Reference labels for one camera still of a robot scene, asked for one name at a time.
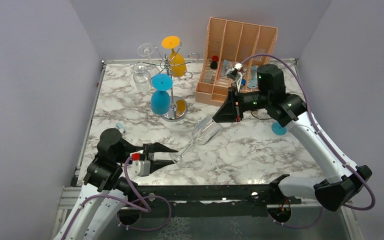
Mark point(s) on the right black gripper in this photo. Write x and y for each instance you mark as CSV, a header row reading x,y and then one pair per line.
x,y
229,111

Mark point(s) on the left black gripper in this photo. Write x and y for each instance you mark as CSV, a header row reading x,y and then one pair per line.
x,y
157,147

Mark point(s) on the short clear wine glass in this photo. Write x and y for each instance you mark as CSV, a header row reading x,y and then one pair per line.
x,y
202,134

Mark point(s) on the blue plastic goblet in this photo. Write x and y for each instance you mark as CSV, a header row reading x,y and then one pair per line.
x,y
277,129
160,99

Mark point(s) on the orange plastic goblet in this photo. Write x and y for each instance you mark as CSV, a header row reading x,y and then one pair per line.
x,y
175,59

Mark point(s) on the tall clear wine glass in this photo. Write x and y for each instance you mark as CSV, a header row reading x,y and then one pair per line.
x,y
146,50

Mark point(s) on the ribbed clear glass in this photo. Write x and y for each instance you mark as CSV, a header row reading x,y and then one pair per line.
x,y
141,77

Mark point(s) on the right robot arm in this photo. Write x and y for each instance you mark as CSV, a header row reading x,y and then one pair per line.
x,y
342,177

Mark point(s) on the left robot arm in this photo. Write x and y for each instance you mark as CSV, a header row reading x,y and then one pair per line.
x,y
107,186

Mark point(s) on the small blue white clip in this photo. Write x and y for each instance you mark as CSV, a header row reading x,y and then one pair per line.
x,y
120,126

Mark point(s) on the peach desk organizer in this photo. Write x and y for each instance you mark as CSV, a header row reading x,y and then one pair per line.
x,y
229,42

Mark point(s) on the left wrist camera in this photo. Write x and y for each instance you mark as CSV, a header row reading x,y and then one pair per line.
x,y
141,168

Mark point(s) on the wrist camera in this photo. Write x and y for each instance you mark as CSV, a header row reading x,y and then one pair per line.
x,y
235,74
141,168

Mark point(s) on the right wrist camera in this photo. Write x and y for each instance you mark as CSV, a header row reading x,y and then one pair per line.
x,y
235,74

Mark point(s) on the black base frame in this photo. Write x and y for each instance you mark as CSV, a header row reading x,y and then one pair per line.
x,y
197,201

